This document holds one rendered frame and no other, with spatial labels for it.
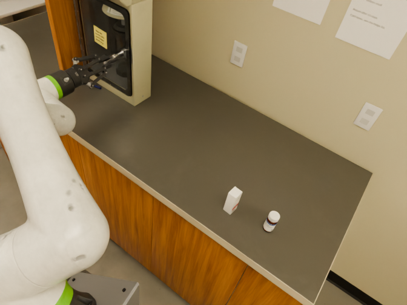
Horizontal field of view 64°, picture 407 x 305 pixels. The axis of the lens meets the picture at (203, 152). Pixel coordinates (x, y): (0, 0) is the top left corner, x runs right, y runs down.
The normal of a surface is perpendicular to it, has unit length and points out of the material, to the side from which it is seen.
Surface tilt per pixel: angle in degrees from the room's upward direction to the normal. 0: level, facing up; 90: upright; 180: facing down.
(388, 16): 90
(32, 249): 41
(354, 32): 90
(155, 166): 0
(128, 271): 0
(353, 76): 90
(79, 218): 20
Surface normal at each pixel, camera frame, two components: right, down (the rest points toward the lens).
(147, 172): 0.14, -0.68
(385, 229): -0.58, 0.54
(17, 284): 0.07, 0.40
